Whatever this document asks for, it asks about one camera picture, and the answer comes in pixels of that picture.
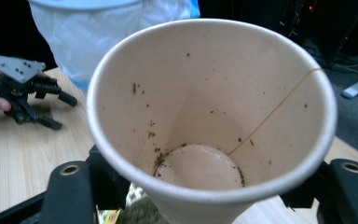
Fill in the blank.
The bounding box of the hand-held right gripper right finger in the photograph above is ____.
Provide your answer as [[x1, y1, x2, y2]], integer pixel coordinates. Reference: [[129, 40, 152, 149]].
[[279, 160, 332, 209]]

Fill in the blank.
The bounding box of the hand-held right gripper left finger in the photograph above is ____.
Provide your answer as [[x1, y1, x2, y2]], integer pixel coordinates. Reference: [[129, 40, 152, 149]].
[[87, 145, 132, 211]]

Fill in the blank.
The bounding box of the beige paper cup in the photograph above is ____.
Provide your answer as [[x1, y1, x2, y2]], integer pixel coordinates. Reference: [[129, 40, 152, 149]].
[[86, 18, 338, 224]]

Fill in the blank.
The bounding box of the yellow packet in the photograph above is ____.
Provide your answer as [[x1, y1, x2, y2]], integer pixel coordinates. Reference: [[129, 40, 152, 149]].
[[97, 208, 123, 224]]

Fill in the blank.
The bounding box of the brown speckled lump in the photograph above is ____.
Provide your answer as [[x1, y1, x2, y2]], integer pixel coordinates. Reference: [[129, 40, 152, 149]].
[[117, 182, 170, 224]]

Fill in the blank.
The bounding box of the grey cable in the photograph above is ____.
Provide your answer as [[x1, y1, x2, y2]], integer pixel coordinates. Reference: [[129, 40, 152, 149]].
[[323, 55, 358, 76]]

